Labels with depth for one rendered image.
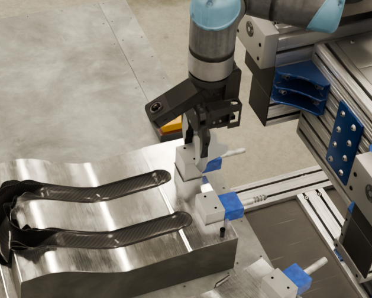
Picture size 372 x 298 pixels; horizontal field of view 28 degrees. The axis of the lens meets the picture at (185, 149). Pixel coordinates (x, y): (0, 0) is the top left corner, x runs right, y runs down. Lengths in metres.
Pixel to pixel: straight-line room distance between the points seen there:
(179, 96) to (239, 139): 1.50
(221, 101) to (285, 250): 0.95
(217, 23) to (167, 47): 2.00
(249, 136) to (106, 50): 1.07
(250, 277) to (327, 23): 0.44
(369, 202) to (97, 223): 0.47
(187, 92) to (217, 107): 0.06
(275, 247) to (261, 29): 0.80
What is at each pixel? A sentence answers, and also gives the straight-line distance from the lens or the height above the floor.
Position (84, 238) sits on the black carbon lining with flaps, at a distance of 1.27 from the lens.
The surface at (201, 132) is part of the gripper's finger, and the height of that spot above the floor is 1.03.
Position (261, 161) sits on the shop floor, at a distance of 2.67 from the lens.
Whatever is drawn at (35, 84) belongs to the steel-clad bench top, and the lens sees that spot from 1.72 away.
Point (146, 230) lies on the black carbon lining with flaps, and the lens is 1.30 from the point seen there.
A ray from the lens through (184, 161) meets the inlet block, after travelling 1.34.
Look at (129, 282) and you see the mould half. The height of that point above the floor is 0.85.
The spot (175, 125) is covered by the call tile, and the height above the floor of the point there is 0.83.
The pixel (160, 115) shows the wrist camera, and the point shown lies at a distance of 1.25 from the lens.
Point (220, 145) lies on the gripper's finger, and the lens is 1.32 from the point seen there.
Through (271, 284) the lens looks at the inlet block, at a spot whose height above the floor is 0.88.
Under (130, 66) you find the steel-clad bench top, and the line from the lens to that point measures 1.75.
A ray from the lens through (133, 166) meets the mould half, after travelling 1.40.
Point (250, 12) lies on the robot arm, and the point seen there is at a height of 1.21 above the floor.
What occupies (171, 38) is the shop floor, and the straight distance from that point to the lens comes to 3.18.
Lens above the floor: 1.90
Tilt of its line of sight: 45 degrees down
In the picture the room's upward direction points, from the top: 4 degrees clockwise
